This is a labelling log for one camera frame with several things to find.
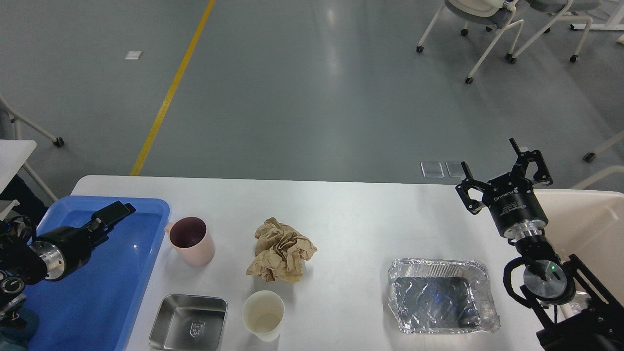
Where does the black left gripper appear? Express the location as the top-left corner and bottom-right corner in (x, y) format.
(30, 201), (136, 281)

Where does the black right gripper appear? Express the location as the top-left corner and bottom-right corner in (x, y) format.
(455, 138), (553, 238)

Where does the pink plastic mug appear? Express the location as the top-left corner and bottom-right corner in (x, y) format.
(165, 217), (216, 267)

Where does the stainless steel square tray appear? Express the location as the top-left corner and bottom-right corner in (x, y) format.
(148, 294), (228, 351)

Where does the aluminium foil container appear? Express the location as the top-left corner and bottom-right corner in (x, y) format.
(388, 258), (501, 334)

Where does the white paper cup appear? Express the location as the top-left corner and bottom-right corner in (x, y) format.
(242, 290), (285, 342)

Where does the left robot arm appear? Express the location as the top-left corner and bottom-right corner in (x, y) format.
(0, 201), (136, 351)

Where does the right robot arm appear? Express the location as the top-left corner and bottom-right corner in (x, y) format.
(455, 138), (624, 351)

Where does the floor outlet plate right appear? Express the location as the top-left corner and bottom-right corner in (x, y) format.
(445, 161), (465, 178)

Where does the floor outlet plate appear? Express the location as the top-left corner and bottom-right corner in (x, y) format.
(445, 161), (465, 178)
(420, 161), (445, 178)

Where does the floor outlet plate left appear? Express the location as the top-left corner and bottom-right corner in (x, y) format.
(420, 161), (445, 178)

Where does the beige plastic bin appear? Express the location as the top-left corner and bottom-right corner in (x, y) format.
(536, 190), (624, 303)

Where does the white chair leg with caster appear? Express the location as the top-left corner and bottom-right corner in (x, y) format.
(582, 130), (624, 163)

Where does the blue plastic tray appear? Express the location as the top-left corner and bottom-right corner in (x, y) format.
(24, 197), (170, 351)

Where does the white side table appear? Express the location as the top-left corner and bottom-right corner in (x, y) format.
(0, 139), (37, 192)

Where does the white grey chair left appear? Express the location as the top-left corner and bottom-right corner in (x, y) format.
(415, 0), (528, 84)

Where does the white grey chair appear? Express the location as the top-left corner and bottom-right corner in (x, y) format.
(415, 0), (528, 84)
(505, 0), (603, 64)

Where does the crumpled brown paper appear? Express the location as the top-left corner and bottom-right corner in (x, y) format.
(245, 217), (318, 284)

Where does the white grey chair right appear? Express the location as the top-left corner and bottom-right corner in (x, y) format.
(505, 0), (603, 64)

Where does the white desk base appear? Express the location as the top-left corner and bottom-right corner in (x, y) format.
(575, 0), (624, 31)

